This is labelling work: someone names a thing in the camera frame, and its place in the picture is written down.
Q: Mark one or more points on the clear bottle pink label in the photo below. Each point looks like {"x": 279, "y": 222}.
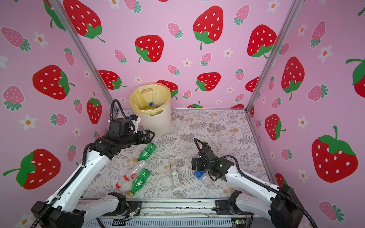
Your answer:
{"x": 155, "y": 109}

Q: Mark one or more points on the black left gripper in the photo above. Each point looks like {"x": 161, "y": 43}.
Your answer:
{"x": 148, "y": 139}

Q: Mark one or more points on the green bottle upper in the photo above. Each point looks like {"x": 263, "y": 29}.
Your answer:
{"x": 147, "y": 152}

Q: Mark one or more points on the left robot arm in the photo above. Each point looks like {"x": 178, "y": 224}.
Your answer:
{"x": 60, "y": 210}

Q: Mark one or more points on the yellow bin liner bag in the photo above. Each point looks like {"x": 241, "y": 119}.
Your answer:
{"x": 157, "y": 93}

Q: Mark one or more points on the white plastic waste bin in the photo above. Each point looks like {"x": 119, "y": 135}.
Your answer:
{"x": 160, "y": 124}

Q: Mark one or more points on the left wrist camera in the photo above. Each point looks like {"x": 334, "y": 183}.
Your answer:
{"x": 125, "y": 126}

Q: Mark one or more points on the green bottle lower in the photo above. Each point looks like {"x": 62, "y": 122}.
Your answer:
{"x": 139, "y": 182}

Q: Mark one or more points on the clear bottle red label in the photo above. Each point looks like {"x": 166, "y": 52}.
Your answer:
{"x": 131, "y": 174}

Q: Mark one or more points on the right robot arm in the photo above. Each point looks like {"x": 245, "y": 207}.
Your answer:
{"x": 262, "y": 188}

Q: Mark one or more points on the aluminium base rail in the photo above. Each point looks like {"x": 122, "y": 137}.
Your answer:
{"x": 176, "y": 213}

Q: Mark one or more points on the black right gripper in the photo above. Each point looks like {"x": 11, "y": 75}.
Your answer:
{"x": 197, "y": 163}

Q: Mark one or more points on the clear bottle green label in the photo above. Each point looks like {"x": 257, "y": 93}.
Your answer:
{"x": 175, "y": 174}

